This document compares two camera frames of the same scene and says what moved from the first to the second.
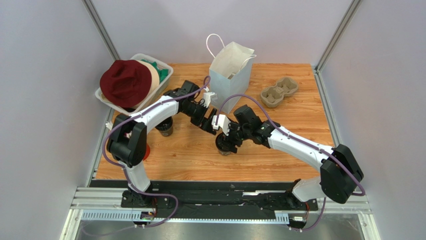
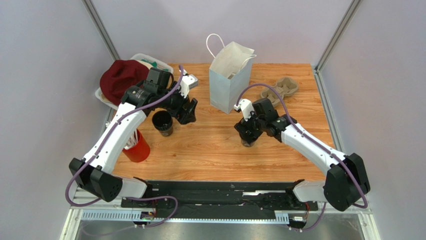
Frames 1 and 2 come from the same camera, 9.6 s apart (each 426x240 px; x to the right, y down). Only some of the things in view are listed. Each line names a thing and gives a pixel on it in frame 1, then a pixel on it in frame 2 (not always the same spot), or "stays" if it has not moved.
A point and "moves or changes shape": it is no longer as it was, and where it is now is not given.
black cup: [165, 128] stays
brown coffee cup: [225, 153] moves or changes shape
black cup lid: [219, 141] moves or changes shape
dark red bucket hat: [126, 83] stays
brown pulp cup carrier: [272, 96] stays
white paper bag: [230, 75] stays
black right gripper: [231, 139] → [250, 126]
